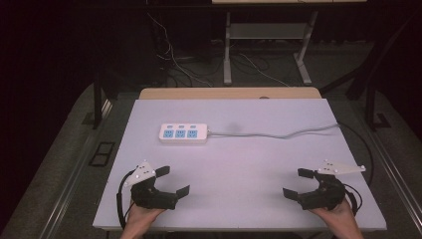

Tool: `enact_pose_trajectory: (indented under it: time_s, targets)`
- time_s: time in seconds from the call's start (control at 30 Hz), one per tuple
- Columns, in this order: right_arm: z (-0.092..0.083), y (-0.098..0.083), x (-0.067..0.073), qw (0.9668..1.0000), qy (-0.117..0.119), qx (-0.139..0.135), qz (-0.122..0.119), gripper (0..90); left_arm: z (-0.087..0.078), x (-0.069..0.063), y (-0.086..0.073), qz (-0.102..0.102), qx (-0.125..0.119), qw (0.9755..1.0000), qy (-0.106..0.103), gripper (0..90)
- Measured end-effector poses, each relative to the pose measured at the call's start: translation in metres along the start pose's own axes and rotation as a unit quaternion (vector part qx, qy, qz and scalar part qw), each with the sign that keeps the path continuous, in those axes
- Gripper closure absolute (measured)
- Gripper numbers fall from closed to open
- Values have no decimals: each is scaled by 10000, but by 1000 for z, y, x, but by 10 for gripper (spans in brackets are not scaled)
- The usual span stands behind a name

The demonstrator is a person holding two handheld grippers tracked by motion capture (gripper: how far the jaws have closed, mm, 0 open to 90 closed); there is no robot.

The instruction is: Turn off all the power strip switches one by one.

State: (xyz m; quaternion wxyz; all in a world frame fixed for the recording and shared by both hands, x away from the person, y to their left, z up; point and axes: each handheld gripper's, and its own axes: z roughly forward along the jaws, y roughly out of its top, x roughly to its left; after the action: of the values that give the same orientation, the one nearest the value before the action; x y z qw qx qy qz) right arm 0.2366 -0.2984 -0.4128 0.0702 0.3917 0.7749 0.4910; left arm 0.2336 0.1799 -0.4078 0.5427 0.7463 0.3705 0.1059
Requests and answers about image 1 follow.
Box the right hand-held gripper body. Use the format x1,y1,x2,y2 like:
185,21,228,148
297,159,367,211

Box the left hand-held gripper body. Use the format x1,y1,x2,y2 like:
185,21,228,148
123,159,177,211

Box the person's left hand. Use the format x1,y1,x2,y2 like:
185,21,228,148
119,202,165,239

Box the person's right hand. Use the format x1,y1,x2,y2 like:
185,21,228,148
310,198,364,239

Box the white power strip blue sockets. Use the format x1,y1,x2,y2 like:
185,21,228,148
158,122,210,144

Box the black floor socket plate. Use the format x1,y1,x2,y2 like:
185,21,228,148
88,141,116,167

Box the black metal stand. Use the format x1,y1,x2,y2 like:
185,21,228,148
318,6,422,131

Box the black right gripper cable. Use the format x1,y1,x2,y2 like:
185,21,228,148
343,183,364,217

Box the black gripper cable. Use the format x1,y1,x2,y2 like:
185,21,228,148
115,168,137,231
343,183,364,217

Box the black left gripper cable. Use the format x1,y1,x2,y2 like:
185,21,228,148
115,168,137,231

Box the grey power strip cable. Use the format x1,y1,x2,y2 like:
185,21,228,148
207,122,340,140

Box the long black cable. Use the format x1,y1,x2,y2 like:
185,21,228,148
337,122,375,187

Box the aluminium floor rail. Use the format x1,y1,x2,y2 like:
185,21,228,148
359,109,422,235
39,99,114,239

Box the white floor cable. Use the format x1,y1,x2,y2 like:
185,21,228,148
238,53,291,88
146,12,214,89

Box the grey metal desk frame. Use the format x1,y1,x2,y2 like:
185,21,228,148
222,10,319,87

